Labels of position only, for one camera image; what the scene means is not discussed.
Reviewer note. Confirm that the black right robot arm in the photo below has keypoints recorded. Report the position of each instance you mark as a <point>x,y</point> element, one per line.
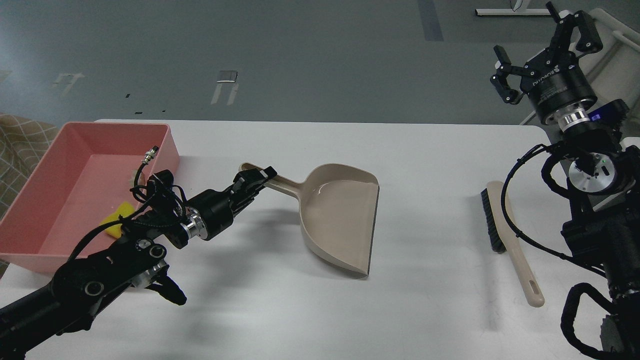
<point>589,168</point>

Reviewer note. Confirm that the beige plastic dustpan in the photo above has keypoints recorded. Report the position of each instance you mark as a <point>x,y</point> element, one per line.
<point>337,207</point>

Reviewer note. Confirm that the pink plastic bin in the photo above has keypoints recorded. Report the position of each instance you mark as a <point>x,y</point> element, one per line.
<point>82,178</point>

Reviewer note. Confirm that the beige hand brush black bristles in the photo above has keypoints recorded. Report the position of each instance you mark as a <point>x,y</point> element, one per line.
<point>503,240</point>

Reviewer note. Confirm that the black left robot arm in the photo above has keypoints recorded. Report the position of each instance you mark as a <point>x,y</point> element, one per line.
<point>124,254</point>

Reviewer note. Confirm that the white floor stand base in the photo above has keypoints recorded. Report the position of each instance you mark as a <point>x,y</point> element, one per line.
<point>507,12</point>

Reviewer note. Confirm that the yellow sponge piece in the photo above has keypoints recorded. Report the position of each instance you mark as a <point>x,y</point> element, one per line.
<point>125,209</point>

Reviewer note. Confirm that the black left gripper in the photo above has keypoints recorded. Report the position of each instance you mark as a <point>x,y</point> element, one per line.
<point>211,212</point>

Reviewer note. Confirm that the beige plastic chair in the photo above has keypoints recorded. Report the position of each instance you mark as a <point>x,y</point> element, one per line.
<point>613,73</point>

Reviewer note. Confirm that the beige patterned cloth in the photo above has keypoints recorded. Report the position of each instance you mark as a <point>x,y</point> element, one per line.
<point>23,144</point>

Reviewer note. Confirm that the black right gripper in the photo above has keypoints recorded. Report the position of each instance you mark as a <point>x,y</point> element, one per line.
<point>559,82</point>

